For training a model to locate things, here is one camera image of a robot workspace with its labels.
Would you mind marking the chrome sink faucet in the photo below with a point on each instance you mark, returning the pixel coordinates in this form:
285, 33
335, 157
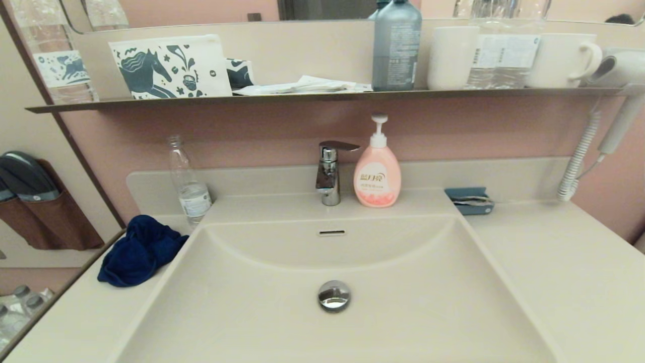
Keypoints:
330, 176

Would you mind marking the blue terry cloth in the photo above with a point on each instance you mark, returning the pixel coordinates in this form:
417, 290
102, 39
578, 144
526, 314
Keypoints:
138, 252

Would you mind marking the beige moulded sink basin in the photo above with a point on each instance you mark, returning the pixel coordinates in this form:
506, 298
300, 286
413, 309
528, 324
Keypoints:
403, 302

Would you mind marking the pink soap pump bottle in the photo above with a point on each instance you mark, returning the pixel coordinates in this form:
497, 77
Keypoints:
377, 176

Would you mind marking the white paper packets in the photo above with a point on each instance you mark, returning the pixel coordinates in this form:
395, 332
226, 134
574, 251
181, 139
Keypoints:
307, 84

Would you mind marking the chrome drain stopper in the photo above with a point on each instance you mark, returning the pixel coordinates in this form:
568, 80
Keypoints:
333, 296

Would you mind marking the small clear water bottle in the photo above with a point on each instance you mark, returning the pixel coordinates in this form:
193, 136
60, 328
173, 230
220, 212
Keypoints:
191, 194

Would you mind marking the small blue print pouch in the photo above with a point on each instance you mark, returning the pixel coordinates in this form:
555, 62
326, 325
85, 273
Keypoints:
239, 73

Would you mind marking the teal blue box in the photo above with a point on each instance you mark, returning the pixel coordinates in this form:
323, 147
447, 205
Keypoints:
466, 194

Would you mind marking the grey toiletry bottle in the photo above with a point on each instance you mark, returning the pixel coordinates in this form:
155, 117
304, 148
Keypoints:
395, 50

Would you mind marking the large horse print pouch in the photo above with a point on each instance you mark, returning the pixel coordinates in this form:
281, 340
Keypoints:
171, 65

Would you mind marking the white hair dryer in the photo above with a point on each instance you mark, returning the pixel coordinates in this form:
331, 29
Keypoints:
622, 70

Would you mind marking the shrink-wrapped water bottle pack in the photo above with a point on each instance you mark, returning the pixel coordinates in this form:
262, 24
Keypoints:
17, 307

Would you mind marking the dark metal wall shelf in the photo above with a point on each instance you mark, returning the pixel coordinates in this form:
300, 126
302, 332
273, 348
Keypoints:
302, 96

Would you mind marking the wall mirror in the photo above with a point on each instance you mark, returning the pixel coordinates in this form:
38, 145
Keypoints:
201, 10

